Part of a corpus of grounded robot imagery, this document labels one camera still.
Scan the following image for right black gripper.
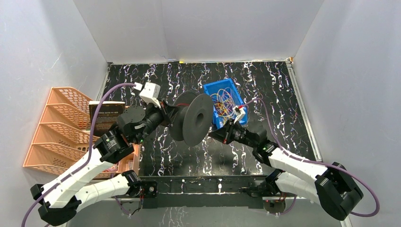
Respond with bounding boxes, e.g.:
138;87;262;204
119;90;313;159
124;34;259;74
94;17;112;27
208;119;256;148

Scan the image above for black cable spool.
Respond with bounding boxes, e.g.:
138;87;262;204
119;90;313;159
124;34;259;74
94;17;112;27
168;91;213;147

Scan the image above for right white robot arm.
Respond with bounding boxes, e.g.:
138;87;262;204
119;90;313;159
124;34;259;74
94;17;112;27
209;120;364;220

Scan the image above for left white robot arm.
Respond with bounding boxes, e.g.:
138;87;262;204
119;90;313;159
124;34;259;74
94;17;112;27
31;101;179;226

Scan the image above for dark book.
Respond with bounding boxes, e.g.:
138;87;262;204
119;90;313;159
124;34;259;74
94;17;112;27
93;101;125;137

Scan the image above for blue plastic bin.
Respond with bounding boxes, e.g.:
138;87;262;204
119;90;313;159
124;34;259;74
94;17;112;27
203;79;244;129

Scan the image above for orange compartment organizer tray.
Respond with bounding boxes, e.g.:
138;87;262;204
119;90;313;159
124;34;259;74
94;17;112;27
117;106;142;175

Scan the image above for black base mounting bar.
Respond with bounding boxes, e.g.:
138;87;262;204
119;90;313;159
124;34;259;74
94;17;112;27
111;175;295;210

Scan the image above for orange mesh file rack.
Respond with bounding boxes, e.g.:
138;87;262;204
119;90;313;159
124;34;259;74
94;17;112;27
23;87;91;175

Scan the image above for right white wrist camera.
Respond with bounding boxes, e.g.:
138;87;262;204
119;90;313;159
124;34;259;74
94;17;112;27
233;105;245;123

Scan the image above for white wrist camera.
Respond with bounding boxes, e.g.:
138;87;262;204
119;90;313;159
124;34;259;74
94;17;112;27
134;82;161;109
233;105;245;123

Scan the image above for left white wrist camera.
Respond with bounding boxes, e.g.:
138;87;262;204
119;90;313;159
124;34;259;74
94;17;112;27
134;82;161;109

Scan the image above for colourful wire bundle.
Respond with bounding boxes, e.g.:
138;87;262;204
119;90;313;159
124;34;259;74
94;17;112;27
209;87;245;121

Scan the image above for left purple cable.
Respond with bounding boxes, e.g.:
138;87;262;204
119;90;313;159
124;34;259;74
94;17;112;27
21;83;141;227

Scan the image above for purple cable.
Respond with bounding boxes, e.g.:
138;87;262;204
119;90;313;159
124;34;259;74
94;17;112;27
21;83;141;227
241;98;380;218

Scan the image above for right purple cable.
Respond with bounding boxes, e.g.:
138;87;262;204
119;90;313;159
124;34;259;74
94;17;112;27
241;98;380;218

